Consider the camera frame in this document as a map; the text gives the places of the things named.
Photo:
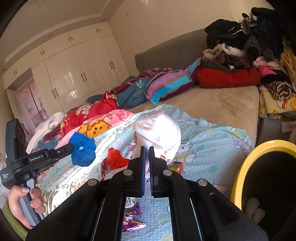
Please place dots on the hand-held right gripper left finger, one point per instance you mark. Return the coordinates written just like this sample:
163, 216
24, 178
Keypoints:
143, 171

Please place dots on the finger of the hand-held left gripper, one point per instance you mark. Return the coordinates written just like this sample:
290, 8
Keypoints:
66, 149

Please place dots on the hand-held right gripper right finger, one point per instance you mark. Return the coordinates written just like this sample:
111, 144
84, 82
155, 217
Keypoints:
152, 171

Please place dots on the blue plastic bag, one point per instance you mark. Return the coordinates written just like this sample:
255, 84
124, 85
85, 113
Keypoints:
83, 150

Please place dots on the colourful snack wrapper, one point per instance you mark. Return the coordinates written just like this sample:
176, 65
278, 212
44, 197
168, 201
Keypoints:
175, 167

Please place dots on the white plastic bag red print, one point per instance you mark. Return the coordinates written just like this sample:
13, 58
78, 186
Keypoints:
159, 129

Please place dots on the purple candy wrapper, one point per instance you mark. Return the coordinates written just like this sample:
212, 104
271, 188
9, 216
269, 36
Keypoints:
133, 226

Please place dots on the yellow-rimmed black trash bin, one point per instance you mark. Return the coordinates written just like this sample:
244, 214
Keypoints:
241, 173

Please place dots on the person's left forearm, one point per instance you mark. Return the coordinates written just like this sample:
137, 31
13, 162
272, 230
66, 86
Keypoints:
11, 223

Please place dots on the person's left hand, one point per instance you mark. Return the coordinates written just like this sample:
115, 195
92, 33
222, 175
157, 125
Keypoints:
16, 204

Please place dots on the white cloth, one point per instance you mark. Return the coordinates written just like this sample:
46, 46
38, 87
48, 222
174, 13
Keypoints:
53, 118

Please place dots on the pink cartoon bear blanket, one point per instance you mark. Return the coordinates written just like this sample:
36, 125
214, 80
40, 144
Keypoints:
97, 126

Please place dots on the red floral quilt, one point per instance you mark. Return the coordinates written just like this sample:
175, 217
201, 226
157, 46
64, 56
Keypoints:
101, 106

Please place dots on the pink cartoon door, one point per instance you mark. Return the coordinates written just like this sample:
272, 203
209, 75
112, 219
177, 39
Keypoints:
32, 104

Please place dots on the light blue cartoon cat sheet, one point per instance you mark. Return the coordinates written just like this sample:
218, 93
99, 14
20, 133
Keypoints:
208, 148

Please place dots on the blue floral quilt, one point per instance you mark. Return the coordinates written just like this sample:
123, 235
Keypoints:
131, 92

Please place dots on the white wardrobe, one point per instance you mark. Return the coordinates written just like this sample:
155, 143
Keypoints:
76, 69

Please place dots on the beige bed mattress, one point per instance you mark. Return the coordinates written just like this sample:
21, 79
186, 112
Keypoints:
208, 104

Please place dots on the purple striped blanket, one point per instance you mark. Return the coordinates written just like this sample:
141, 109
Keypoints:
166, 83

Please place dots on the maroon floral blanket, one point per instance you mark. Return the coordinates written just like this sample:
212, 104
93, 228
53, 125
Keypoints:
150, 71

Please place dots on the grey headboard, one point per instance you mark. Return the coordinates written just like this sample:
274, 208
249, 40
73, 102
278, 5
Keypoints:
166, 53

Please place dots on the red cushion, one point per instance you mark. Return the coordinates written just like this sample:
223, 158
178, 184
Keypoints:
226, 77

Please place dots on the yellow cartoon blanket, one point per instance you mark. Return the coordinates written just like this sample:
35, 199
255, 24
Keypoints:
270, 104

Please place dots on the lavender cloth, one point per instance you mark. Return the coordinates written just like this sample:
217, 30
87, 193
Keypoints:
288, 127

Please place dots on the pile of clothes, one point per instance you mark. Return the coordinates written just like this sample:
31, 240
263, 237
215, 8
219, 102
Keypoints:
231, 34

